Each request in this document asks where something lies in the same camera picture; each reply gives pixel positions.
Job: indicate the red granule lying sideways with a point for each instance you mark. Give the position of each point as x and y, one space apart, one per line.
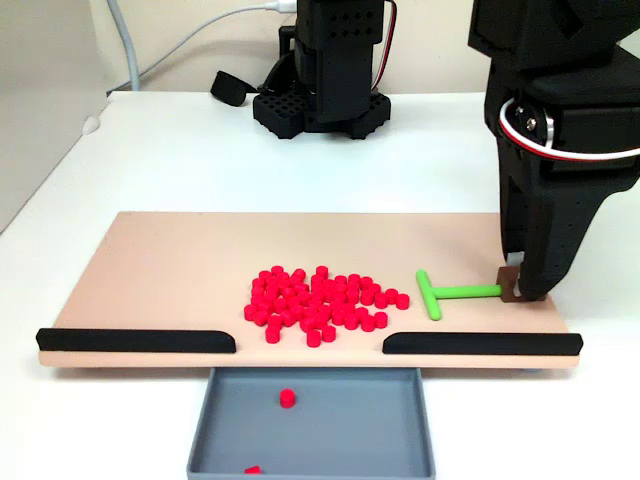
253 470

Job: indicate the beige board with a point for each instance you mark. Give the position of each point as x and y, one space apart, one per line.
150 260

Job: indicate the green T-shaped pusher tool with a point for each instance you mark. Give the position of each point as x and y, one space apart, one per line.
465 291

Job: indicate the pile of red granules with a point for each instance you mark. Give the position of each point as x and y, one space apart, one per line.
325 300

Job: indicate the grey tray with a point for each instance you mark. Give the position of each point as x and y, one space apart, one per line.
340 430

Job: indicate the red cylindrical granule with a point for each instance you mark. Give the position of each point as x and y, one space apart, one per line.
287 398
321 271
277 270
402 301
272 334

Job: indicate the black edge rail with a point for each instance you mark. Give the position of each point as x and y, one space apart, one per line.
130 341
480 344

